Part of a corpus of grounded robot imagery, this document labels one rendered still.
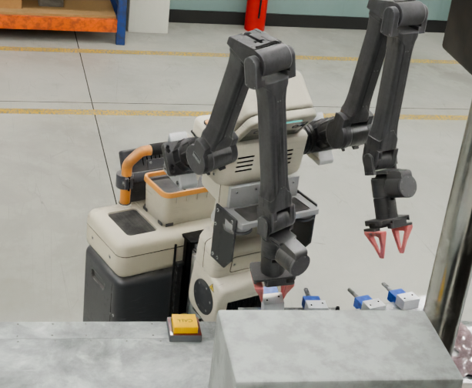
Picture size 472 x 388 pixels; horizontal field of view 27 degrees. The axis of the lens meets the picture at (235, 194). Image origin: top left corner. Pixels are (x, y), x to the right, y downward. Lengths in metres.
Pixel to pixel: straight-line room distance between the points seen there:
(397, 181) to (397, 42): 0.34
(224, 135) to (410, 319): 0.99
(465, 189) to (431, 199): 3.81
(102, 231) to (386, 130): 0.92
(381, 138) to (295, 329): 1.20
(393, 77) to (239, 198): 0.51
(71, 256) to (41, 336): 1.90
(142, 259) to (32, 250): 1.55
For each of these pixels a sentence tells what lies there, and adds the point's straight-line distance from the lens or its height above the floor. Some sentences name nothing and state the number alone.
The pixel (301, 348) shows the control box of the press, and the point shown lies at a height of 1.47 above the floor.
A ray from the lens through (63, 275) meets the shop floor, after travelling 4.15.
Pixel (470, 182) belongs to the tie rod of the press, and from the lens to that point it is 1.42.
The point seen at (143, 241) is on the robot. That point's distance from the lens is 2.81.
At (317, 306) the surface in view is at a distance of 2.40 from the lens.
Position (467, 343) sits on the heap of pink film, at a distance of 2.43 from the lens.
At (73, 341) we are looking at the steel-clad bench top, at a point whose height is 0.80.
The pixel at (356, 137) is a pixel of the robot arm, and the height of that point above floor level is 1.24.
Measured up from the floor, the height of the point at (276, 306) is 0.93.
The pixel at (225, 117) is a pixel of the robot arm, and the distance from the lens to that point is 2.21.
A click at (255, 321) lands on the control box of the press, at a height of 1.47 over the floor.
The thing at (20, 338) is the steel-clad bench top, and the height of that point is 0.80.
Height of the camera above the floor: 2.20
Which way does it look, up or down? 26 degrees down
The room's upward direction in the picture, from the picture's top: 7 degrees clockwise
